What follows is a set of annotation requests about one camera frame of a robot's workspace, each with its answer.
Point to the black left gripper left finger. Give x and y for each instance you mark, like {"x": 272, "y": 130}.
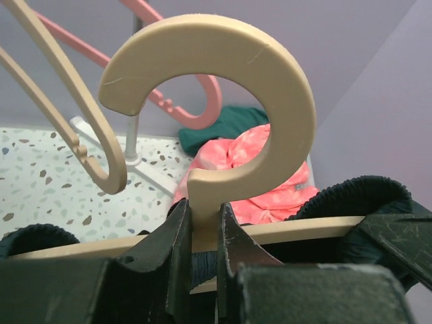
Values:
{"x": 148, "y": 283}

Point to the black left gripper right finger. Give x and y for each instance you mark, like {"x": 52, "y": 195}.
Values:
{"x": 254, "y": 287}

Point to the white metal clothes rack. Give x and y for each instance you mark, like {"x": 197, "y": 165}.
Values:
{"x": 133, "y": 158}

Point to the teal green garment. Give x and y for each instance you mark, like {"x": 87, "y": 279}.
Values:
{"x": 232, "y": 122}

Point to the dark navy shorts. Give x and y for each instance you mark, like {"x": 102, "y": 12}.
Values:
{"x": 402, "y": 238}

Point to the beige hanger front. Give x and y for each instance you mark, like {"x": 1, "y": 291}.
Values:
{"x": 239, "y": 52}

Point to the pink patterned shorts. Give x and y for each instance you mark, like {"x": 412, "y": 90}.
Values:
{"x": 273, "y": 206}

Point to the pink empty hanger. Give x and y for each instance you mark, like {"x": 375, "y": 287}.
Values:
{"x": 162, "y": 51}

